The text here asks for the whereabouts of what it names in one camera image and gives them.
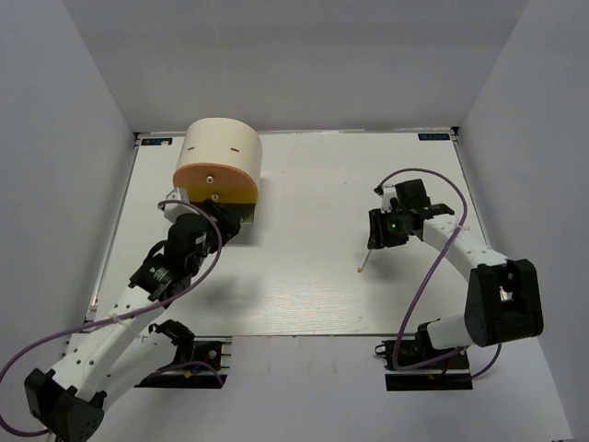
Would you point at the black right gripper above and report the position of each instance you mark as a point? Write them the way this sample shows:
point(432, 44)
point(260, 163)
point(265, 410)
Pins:
point(380, 238)

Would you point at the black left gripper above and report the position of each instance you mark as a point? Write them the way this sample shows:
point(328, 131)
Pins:
point(228, 222)

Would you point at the grey-green organizer drawer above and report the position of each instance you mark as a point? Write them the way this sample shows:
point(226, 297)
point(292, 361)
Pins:
point(247, 213)

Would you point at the orange organizer drawer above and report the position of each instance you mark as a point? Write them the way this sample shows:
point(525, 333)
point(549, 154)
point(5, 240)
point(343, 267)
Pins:
point(223, 175)

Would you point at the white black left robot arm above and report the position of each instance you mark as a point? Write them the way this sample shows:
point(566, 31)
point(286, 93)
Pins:
point(71, 397)

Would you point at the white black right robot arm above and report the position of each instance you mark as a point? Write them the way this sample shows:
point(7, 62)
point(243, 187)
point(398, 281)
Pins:
point(503, 299)

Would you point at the white pen orange-yellow cap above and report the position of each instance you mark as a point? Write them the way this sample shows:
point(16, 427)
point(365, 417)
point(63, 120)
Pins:
point(364, 261)

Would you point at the cream round drawer organizer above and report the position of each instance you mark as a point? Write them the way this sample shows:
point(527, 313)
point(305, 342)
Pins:
point(223, 141)

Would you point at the blue logo sticker right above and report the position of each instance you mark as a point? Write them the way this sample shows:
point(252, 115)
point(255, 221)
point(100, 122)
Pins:
point(434, 137)

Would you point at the blue logo sticker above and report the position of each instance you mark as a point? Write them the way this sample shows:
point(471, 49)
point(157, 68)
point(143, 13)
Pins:
point(434, 137)
point(157, 141)

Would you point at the blue logo sticker left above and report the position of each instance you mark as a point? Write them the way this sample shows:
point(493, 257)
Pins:
point(157, 141)

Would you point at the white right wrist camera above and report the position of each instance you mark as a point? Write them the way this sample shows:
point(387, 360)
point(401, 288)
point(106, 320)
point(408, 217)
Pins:
point(389, 200)

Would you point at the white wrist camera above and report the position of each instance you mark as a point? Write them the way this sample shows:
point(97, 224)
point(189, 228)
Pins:
point(389, 200)
point(173, 205)

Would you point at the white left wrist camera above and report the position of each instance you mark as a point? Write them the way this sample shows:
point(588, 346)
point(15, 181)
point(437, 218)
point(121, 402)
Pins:
point(173, 205)

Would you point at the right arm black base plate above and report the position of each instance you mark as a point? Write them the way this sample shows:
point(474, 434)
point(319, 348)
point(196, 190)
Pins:
point(450, 374)

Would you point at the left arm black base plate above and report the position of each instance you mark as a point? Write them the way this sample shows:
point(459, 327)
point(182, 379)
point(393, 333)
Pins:
point(206, 368)

